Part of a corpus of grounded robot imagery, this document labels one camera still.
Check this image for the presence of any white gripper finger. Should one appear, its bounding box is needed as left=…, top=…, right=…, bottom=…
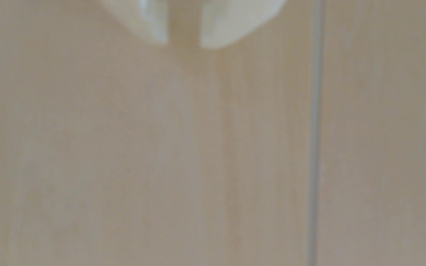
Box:
left=100, top=0, right=169, bottom=45
left=199, top=0, right=286, bottom=50

